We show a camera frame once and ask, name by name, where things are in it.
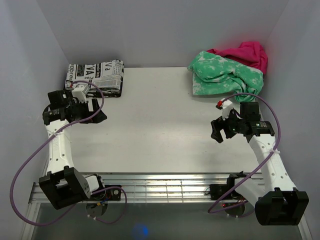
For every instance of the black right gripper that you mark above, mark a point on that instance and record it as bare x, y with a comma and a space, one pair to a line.
216, 127

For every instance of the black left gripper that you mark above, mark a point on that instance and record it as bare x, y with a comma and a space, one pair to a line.
75, 102

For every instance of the green white tie-dye trousers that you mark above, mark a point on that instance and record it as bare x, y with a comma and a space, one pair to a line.
213, 75

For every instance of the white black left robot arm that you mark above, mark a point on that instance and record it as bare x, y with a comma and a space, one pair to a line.
62, 184

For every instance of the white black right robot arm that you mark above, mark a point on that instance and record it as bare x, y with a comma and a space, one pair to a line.
279, 203

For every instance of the newspaper print folded trousers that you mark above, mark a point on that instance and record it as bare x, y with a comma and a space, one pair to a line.
108, 76

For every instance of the pink crumpled trousers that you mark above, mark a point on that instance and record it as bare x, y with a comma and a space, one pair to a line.
249, 53

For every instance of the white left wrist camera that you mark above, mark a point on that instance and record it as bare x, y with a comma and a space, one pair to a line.
79, 91

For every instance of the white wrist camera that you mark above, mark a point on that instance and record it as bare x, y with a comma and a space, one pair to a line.
79, 91
226, 106

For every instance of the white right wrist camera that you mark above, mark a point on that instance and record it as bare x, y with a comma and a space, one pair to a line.
226, 106

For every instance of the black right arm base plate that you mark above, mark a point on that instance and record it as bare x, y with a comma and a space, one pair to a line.
217, 190

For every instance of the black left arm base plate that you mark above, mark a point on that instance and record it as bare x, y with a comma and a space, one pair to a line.
107, 193

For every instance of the aluminium rail frame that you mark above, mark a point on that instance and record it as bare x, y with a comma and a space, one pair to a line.
166, 188

